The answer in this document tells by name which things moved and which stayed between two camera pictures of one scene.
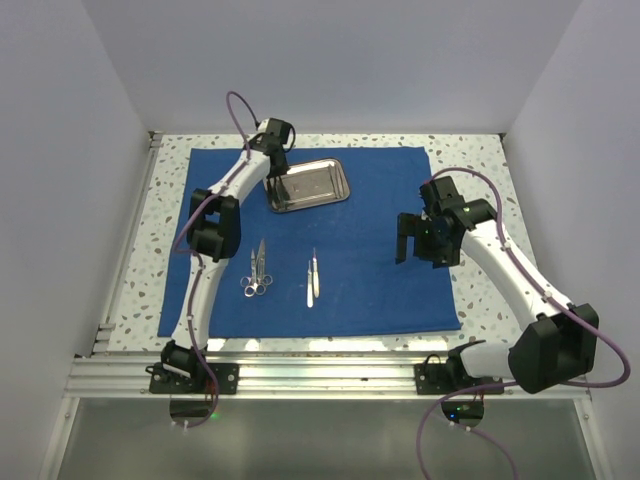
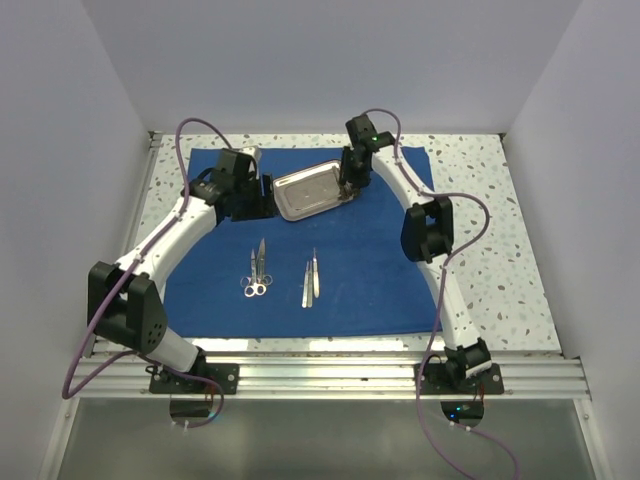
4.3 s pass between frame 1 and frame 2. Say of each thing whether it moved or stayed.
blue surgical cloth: stayed
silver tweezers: stayed
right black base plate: stayed
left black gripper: moved
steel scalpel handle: stayed
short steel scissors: stayed
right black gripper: moved
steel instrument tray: moved
